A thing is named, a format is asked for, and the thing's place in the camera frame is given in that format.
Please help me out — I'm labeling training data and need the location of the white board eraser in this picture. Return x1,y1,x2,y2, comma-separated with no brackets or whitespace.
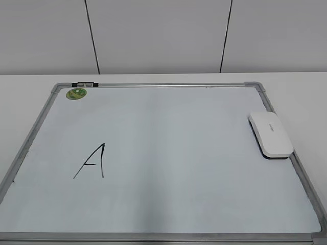
249,111,294,159

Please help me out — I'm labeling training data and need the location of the white board with grey frame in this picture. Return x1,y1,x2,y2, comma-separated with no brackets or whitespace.
1,82,326,244

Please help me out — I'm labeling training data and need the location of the round green magnet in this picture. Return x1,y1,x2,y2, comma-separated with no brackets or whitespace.
66,88,87,100

